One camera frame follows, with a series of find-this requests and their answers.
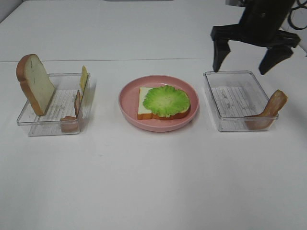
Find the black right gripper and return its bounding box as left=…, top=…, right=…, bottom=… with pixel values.
left=211, top=0, right=301, bottom=75

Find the bacon strip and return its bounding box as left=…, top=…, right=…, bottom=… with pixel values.
left=245, top=90, right=288, bottom=130
left=60, top=90, right=81, bottom=133

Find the green lettuce leaf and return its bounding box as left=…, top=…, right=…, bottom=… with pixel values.
left=142, top=85, right=190, bottom=118

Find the bread slice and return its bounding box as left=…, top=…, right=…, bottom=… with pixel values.
left=16, top=54, right=55, bottom=116
left=137, top=85, right=190, bottom=120

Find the right clear plastic tray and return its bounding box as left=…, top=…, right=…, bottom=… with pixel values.
left=203, top=71, right=279, bottom=132

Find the clear plastic tray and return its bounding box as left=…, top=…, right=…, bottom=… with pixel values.
left=203, top=71, right=279, bottom=132
left=17, top=73, right=95, bottom=137

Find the pink round plate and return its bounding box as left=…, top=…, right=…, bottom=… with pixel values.
left=118, top=75, right=200, bottom=132

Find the yellow cheese slice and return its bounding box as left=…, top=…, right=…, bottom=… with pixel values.
left=80, top=66, right=89, bottom=100

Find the left clear plastic tray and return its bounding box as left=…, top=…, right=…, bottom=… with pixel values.
left=17, top=73, right=95, bottom=137

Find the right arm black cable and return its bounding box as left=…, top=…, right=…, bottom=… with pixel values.
left=286, top=0, right=307, bottom=31

